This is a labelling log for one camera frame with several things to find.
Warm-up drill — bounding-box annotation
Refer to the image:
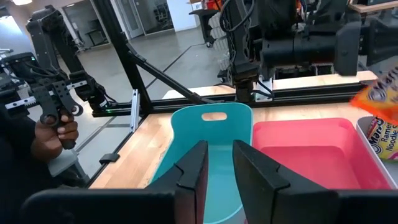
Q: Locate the black metal table frame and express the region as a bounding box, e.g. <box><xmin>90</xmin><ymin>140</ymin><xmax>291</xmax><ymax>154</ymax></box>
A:
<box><xmin>91</xmin><ymin>0</ymin><xmax>379</xmax><ymax>119</ymax></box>

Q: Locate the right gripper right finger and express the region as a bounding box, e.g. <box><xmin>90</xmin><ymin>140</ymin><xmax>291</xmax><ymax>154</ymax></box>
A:
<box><xmin>233</xmin><ymin>139</ymin><xmax>339</xmax><ymax>224</ymax></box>

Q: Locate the black rolling cart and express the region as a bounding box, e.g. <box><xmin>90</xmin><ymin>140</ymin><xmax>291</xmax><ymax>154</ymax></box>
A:
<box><xmin>188</xmin><ymin>7</ymin><xmax>224</xmax><ymax>49</ymax></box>

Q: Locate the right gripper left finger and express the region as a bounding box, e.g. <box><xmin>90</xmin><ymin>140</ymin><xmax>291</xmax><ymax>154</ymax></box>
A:
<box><xmin>145</xmin><ymin>139</ymin><xmax>210</xmax><ymax>224</ymax></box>

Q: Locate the pink plastic bin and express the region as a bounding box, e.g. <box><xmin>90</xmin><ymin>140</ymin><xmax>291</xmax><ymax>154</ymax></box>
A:
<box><xmin>251</xmin><ymin>117</ymin><xmax>394</xmax><ymax>191</ymax></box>

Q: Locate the person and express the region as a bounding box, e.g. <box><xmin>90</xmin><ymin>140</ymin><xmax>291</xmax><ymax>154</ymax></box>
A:
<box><xmin>0</xmin><ymin>102</ymin><xmax>91</xmax><ymax>224</ymax></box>

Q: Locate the teal plastic bin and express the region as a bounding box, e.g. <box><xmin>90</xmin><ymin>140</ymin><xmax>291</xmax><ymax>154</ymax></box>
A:
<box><xmin>150</xmin><ymin>102</ymin><xmax>254</xmax><ymax>224</ymax></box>

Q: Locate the black table clip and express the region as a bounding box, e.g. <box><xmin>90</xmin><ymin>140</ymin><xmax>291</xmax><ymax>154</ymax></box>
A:
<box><xmin>98</xmin><ymin>152</ymin><xmax>121</xmax><ymax>166</ymax></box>

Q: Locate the orange ramen noodle packet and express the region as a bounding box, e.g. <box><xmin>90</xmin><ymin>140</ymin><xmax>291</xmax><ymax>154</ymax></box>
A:
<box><xmin>349</xmin><ymin>65</ymin><xmax>398</xmax><ymax>125</ymax></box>

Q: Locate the red yellow ramen packet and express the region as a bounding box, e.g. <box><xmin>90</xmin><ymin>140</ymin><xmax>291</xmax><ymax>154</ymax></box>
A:
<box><xmin>366</xmin><ymin>116</ymin><xmax>398</xmax><ymax>161</ymax></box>

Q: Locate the person's hand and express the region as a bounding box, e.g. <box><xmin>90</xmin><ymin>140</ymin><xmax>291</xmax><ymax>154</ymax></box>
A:
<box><xmin>30</xmin><ymin>112</ymin><xmax>80</xmax><ymax>163</ymax></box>

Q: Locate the silver metal bracket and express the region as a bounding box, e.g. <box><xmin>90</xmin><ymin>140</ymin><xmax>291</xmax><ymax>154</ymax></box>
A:
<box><xmin>129</xmin><ymin>88</ymin><xmax>141</xmax><ymax>134</ymax></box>

